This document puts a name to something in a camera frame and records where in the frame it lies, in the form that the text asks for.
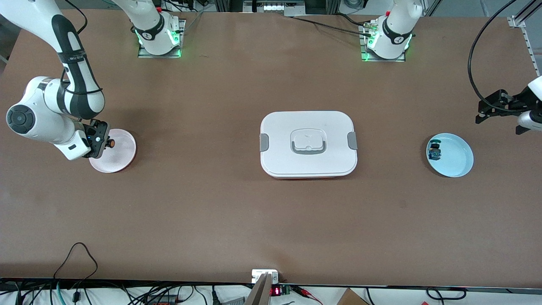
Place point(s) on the red test lead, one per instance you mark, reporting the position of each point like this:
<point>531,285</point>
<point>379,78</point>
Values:
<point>307,293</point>

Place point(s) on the green mushroom push-button switch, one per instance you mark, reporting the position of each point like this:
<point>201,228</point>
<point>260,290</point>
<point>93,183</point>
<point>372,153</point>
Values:
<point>434,152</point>

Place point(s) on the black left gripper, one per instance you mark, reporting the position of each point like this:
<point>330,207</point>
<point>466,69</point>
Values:
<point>515,103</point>

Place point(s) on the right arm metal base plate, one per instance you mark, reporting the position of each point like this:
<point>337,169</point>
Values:
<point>181,29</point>

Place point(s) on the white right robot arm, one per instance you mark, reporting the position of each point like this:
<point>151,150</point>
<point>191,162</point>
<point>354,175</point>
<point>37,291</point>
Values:
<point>42,25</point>

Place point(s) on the metal frame crossbar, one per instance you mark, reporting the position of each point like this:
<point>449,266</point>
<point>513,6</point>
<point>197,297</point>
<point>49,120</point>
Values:
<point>275,6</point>

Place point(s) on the red LED display module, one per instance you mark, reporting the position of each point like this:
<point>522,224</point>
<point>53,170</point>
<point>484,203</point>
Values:
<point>276,291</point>

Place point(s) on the light blue round plate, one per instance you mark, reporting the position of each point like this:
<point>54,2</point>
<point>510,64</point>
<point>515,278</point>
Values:
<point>455,161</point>

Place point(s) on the pink round plate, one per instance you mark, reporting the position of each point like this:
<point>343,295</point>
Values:
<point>120,154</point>

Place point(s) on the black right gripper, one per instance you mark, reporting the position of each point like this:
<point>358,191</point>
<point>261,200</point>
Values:
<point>94,129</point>

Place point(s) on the white socket block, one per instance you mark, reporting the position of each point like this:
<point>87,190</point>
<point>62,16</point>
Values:
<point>259,273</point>

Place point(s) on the grey aluminium profile bar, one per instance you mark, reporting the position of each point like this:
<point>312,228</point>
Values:
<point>260,294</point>

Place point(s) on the brown cardboard piece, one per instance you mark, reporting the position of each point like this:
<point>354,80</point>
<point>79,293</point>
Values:
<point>350,298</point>

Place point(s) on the white lunch box grey latches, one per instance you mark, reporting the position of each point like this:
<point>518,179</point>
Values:
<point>309,165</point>

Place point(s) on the aluminium frame rail with bracket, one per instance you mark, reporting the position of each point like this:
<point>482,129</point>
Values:
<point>517,21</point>

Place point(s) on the orange push-button switch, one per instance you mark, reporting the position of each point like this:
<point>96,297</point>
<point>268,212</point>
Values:
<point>111,144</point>

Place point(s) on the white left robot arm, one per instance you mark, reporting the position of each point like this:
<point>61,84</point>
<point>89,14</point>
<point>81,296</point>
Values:
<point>396,29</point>

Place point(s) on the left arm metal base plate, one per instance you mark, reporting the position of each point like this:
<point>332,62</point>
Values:
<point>383,60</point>

